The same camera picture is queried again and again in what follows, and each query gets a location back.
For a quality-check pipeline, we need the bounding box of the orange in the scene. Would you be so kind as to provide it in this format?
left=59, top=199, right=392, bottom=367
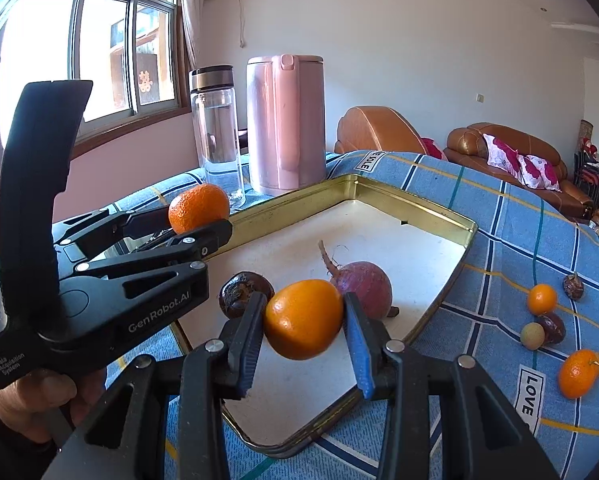
left=558, top=349, right=599, bottom=400
left=168, top=183, right=231, bottom=235
left=526, top=283, right=559, bottom=316
left=264, top=279, right=345, bottom=361

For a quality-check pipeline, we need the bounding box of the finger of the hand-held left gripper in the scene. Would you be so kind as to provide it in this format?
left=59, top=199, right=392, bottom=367
left=74, top=219, right=234, bottom=288
left=52, top=205, right=175, bottom=258

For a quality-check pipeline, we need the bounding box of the stack of dark chairs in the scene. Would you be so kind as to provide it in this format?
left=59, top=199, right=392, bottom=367
left=574, top=152, right=599, bottom=211

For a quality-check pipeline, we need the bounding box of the pink electric kettle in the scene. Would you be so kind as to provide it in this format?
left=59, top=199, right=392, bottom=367
left=246, top=54, right=327, bottom=197

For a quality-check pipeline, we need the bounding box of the dark passion fruit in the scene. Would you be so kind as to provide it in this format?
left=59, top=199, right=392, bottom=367
left=535, top=312, right=567, bottom=345

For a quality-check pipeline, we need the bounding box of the brown leather sofa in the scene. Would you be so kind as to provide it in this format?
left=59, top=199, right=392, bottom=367
left=444, top=122, right=595, bottom=221

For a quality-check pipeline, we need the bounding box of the wood framed window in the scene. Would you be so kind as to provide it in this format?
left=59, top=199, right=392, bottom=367
left=0, top=0, right=192, bottom=161

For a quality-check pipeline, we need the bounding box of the white red floral pillow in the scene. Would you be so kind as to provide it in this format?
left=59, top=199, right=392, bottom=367
left=517, top=155, right=563, bottom=192
left=482, top=133, right=525, bottom=176

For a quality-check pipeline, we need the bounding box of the gold metal tin tray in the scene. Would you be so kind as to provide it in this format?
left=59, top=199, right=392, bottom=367
left=169, top=174, right=479, bottom=460

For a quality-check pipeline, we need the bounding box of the person's left hand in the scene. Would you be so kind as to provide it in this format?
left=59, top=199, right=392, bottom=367
left=0, top=365, right=107, bottom=446

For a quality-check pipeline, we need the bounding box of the clear glass water bottle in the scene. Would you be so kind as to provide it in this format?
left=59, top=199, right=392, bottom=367
left=188, top=65, right=246, bottom=211

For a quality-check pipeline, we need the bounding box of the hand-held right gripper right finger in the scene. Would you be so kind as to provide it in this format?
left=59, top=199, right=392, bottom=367
left=343, top=291, right=563, bottom=480

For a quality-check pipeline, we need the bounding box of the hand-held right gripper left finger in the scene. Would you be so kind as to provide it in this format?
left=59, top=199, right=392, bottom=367
left=42, top=290, right=269, bottom=480

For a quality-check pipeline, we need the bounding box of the pale curtain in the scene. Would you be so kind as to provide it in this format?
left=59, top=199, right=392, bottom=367
left=178, top=0, right=207, bottom=73

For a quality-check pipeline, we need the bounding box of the small yellowish round fruit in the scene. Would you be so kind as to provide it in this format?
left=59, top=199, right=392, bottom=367
left=520, top=323, right=545, bottom=351

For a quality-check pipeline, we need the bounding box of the air conditioner pipe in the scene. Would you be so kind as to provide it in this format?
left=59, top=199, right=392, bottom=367
left=204, top=0, right=247, bottom=50

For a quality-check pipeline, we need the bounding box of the blue plaid tablecloth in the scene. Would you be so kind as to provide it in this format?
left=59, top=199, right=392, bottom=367
left=54, top=149, right=599, bottom=480

